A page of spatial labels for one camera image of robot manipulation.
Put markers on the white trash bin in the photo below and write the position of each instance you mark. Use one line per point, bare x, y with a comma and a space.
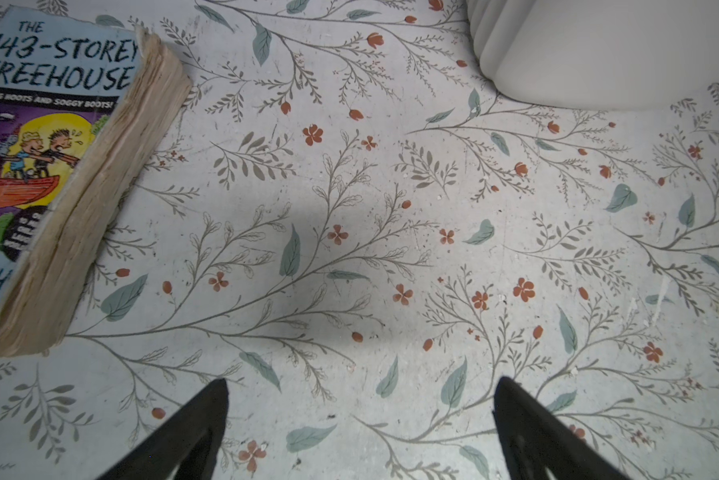
596, 55

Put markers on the colourful paperback book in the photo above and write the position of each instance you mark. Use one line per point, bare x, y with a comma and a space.
83, 106

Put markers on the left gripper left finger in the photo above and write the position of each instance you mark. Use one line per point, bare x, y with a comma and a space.
186, 446

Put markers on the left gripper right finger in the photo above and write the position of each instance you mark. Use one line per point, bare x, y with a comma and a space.
537, 446

